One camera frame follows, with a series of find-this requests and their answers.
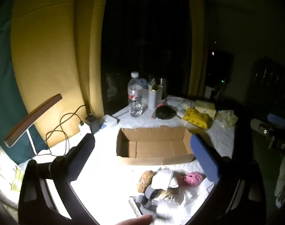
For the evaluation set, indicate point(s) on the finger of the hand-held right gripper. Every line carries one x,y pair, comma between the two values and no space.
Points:
276,120
261,127

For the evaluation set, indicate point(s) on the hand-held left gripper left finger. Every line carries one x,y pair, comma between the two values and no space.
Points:
84,148

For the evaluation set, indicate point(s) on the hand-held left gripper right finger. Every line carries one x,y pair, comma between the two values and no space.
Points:
204,158

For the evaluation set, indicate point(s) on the white tissue packet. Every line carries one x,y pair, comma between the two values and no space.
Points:
163,179

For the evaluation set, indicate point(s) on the cardboard box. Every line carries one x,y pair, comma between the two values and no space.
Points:
156,148

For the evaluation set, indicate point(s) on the cotton swab box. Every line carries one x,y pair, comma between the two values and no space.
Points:
168,196

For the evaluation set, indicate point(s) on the white soft packet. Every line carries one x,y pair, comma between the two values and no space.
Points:
180,102

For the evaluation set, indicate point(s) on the person's left hand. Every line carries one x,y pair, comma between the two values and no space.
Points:
135,220

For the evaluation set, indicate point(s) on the white charger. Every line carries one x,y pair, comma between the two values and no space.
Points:
84,129

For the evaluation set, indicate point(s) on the pink plush toy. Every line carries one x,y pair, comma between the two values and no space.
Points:
192,179

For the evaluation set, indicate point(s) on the black power adapter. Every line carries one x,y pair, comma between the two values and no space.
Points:
92,121

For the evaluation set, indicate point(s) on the dark cabinet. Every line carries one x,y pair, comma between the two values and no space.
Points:
271,84

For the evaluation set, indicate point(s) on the pale crumpled plastic bag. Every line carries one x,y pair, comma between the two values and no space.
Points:
226,118

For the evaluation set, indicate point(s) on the white and blue box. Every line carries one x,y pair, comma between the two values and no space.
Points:
109,121

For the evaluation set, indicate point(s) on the yellow printed packet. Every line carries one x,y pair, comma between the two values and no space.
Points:
196,119

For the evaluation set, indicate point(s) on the pale yellow packet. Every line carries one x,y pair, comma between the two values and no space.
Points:
206,107

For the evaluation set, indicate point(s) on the small white item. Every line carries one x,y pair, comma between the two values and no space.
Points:
180,113

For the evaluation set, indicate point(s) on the brown desk lamp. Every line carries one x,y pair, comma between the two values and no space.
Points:
32,119

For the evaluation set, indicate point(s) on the white textured table cloth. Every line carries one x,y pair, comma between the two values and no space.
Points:
137,123

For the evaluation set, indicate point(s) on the black round case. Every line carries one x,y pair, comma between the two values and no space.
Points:
165,112

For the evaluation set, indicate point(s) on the small beige tool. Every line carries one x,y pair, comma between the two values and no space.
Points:
153,114

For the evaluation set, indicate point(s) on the clear water bottle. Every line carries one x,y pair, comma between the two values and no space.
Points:
135,98

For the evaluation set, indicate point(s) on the dark screen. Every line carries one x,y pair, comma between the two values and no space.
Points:
221,65

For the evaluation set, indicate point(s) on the white perforated holder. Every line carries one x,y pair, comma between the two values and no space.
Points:
152,98

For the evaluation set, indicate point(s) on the white printed pillow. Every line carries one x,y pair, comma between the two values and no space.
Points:
4,175

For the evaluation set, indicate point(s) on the steel flask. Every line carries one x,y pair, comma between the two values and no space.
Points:
161,82

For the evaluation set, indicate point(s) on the narrow yellow curtain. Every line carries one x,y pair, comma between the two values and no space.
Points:
197,51

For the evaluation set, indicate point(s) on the wide yellow curtain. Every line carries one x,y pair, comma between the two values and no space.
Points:
46,51

